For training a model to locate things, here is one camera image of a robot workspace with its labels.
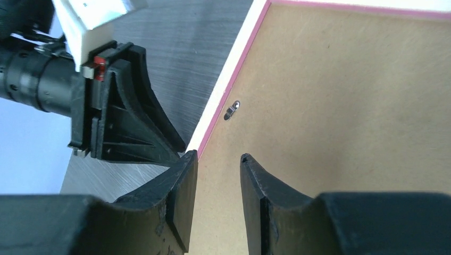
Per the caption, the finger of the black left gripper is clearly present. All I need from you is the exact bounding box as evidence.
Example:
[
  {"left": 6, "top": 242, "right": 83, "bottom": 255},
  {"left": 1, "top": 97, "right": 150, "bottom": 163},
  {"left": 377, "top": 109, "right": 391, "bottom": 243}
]
[{"left": 105, "top": 42, "right": 186, "bottom": 154}]

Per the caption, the metal retaining clip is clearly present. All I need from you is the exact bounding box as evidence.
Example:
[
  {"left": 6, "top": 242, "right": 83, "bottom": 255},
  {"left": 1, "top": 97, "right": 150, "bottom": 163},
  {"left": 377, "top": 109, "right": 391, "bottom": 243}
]
[{"left": 223, "top": 100, "right": 240, "bottom": 121}]

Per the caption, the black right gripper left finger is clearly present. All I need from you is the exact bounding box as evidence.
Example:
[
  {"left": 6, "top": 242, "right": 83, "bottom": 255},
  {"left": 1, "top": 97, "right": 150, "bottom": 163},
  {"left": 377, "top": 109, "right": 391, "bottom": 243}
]
[{"left": 1, "top": 150, "right": 198, "bottom": 254}]

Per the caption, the brown backing board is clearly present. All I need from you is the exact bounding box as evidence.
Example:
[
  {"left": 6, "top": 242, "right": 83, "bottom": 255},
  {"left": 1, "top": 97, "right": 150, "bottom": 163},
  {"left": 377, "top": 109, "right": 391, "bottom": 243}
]
[{"left": 189, "top": 1, "right": 450, "bottom": 254}]

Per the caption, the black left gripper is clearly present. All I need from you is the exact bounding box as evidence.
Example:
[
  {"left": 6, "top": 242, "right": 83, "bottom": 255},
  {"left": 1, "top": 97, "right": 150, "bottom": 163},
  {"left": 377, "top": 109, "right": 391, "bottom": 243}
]
[{"left": 1, "top": 1, "right": 181, "bottom": 166}]

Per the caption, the pink wooden picture frame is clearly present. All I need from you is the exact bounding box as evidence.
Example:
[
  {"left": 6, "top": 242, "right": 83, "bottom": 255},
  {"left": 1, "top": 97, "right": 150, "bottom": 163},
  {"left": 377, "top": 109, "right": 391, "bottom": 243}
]
[{"left": 187, "top": 1, "right": 450, "bottom": 155}]

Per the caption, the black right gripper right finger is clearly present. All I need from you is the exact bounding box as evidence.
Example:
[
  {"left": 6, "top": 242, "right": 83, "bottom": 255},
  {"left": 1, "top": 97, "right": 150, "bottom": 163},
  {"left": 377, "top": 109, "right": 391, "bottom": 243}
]
[{"left": 240, "top": 154, "right": 450, "bottom": 254}]

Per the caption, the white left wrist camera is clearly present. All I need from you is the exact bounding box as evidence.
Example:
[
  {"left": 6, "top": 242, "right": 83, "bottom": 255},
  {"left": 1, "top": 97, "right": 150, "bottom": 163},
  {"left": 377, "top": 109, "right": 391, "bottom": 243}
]
[{"left": 52, "top": 0, "right": 148, "bottom": 72}]

